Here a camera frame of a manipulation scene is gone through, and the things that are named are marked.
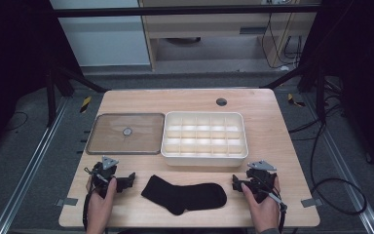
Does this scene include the black metal stand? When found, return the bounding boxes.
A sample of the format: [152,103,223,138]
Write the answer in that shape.
[45,62,110,128]
[260,62,327,125]

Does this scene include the thin black floor cable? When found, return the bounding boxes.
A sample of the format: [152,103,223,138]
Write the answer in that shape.
[4,111,29,133]

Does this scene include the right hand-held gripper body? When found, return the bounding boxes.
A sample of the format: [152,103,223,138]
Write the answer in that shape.
[243,159,279,205]

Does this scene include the white divided storage box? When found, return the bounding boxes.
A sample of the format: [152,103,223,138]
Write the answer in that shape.
[160,111,249,168]

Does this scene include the light wooden desk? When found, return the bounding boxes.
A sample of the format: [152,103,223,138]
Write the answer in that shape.
[137,0,322,72]

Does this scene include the black floor cable loop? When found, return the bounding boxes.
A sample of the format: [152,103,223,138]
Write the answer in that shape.
[287,94,368,216]

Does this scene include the metal floor rail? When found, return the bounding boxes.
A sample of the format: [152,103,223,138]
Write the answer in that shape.
[301,94,374,234]
[0,97,70,234]

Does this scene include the grey tape piece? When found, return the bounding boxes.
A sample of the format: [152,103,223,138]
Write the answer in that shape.
[56,197,79,208]
[300,197,323,209]

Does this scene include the hanging black cables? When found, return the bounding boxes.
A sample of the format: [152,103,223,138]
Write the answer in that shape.
[260,12,304,70]

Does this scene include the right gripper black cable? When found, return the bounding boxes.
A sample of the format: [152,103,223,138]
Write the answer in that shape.
[256,176,288,234]

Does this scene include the black horizontal bar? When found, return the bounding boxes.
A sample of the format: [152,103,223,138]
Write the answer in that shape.
[52,4,322,19]

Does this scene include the person's left hand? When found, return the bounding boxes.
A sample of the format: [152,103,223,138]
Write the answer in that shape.
[85,176,118,234]

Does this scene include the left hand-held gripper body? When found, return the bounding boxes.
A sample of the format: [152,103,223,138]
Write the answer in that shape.
[90,155,120,199]

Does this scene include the black sock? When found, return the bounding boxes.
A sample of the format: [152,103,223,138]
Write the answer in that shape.
[140,175,228,216]

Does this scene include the person's right hand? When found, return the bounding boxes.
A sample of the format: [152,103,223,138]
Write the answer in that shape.
[241,176,281,234]

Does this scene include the white cabinet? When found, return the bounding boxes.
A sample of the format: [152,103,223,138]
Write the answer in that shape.
[49,0,152,68]

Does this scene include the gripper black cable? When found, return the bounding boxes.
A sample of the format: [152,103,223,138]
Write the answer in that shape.
[82,167,98,231]
[256,176,288,234]

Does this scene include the yellow black striped tape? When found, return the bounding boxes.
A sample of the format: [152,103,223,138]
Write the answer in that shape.
[79,96,93,114]
[287,93,306,108]

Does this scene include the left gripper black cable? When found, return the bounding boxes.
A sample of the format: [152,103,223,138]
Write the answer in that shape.
[82,167,98,231]

